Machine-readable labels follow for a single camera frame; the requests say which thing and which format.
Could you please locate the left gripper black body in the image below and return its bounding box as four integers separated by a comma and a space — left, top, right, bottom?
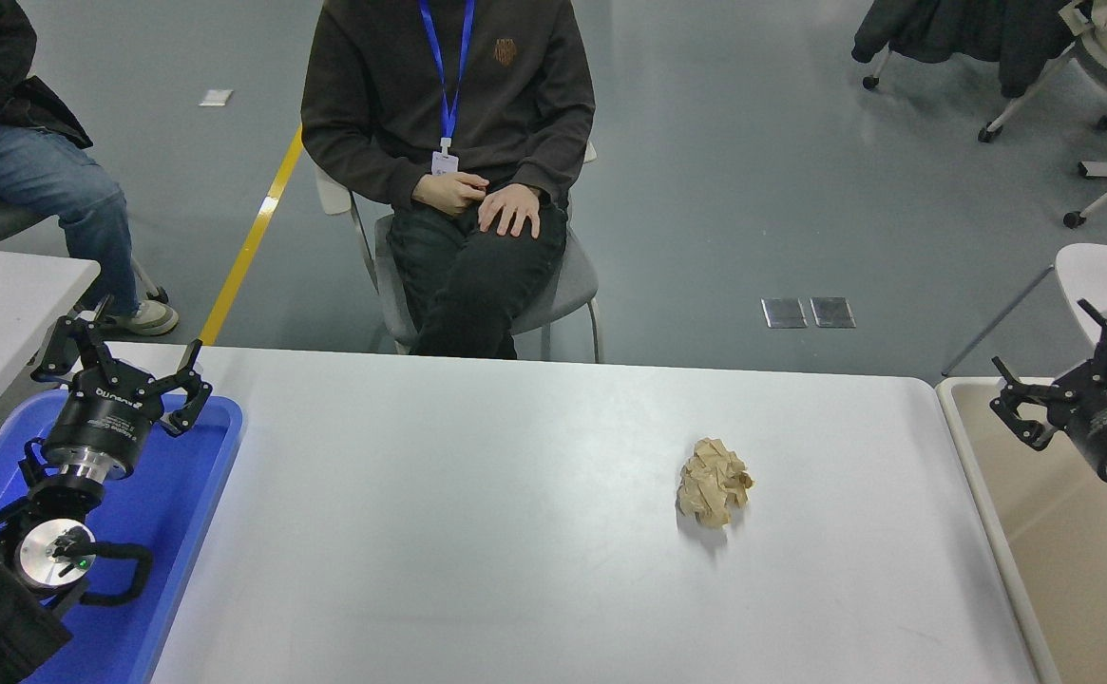
43, 375, 166, 466

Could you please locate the person's right hand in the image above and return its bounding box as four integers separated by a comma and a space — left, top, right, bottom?
412, 171, 489, 218

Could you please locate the person's left hand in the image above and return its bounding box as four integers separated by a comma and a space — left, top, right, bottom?
477, 183, 543, 238

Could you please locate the white side table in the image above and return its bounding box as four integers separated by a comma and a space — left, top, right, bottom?
0, 245, 101, 447

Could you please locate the blue plastic tray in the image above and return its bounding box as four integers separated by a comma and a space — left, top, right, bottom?
0, 389, 245, 684

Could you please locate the large pale bin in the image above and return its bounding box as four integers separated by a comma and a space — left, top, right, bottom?
936, 377, 1107, 684

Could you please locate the person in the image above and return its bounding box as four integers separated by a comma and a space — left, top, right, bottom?
0, 0, 181, 336
301, 0, 597, 360

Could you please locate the metal floor plate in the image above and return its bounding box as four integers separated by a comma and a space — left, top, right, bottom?
762, 297, 808, 330
811, 296, 856, 330

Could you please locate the crumpled tan paper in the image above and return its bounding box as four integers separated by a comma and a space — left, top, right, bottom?
676, 438, 755, 528

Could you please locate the dark jacket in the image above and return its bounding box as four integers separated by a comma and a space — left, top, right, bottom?
850, 0, 1086, 99

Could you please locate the white and grey chair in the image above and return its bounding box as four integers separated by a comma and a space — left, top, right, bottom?
315, 142, 603, 364

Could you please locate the blue lanyard with badge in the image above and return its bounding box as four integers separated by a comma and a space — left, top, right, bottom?
419, 0, 476, 179

